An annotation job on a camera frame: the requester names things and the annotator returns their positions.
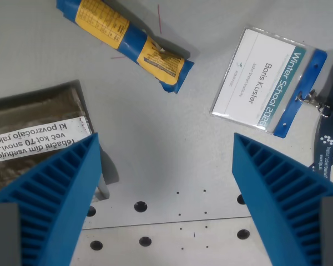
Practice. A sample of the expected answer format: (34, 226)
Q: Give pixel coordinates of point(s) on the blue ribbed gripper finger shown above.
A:
(55, 199)
(280, 194)

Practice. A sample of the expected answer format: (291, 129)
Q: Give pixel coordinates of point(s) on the blue bag with yellow labels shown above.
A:
(127, 36)

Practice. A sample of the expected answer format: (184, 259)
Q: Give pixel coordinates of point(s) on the brown tobacco pouch with warning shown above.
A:
(36, 127)

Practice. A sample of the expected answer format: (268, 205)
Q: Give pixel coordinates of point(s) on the conference name badge holder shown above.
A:
(266, 80)

